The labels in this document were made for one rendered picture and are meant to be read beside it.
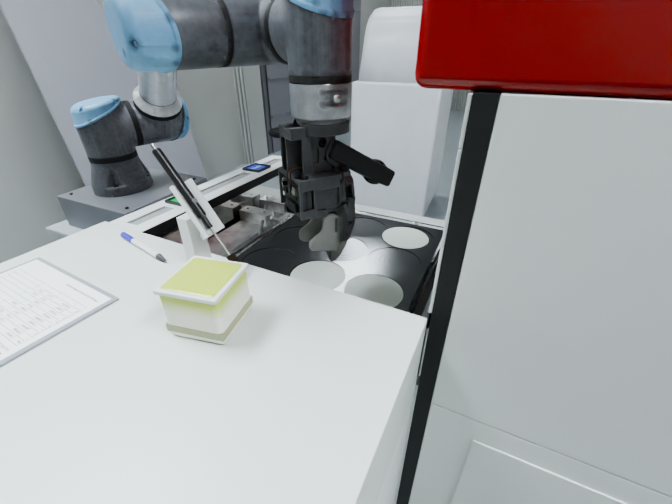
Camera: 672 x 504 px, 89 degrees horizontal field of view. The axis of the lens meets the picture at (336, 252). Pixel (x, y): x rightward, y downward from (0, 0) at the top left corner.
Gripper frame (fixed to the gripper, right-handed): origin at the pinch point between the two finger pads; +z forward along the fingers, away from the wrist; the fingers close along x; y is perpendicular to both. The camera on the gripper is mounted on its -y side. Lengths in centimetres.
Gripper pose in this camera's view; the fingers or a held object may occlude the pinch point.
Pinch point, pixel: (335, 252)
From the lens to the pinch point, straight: 54.4
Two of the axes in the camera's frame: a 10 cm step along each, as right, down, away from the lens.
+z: 0.0, 8.6, 5.1
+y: -8.7, 2.5, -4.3
